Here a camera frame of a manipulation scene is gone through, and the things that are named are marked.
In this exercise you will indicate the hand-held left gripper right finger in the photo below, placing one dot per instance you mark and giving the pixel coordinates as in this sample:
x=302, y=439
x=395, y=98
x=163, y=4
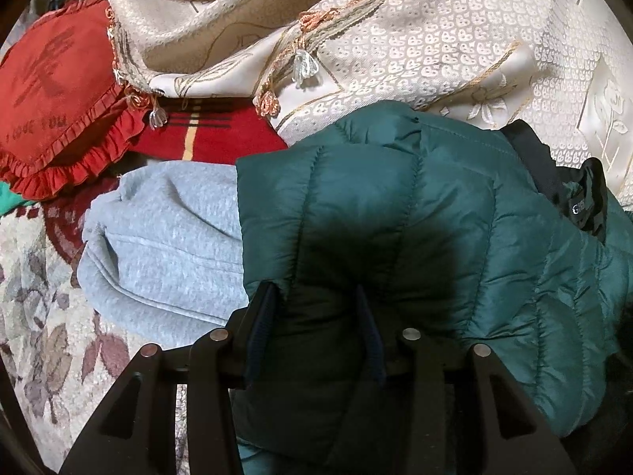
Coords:
x=370, y=339

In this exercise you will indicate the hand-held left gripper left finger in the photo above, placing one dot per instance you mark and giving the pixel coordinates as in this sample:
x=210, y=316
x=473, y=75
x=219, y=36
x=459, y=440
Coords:
x=263, y=319

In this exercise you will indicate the green puffer jacket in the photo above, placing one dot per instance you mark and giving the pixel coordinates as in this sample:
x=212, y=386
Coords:
x=445, y=237

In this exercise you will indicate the light grey-blue sweatshirt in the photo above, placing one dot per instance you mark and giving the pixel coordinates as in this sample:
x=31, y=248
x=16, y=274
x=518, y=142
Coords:
x=163, y=242

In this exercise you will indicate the red floral blanket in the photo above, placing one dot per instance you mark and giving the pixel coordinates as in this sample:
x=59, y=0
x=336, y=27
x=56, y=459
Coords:
x=39, y=307

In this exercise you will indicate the green cloth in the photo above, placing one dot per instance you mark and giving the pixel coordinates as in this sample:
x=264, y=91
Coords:
x=9, y=201

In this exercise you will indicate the beige embroidered tasselled cover cloth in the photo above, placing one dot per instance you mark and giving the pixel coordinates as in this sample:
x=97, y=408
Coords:
x=395, y=44

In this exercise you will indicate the red ruffled cushion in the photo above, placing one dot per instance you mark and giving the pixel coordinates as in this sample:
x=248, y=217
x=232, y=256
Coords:
x=54, y=89

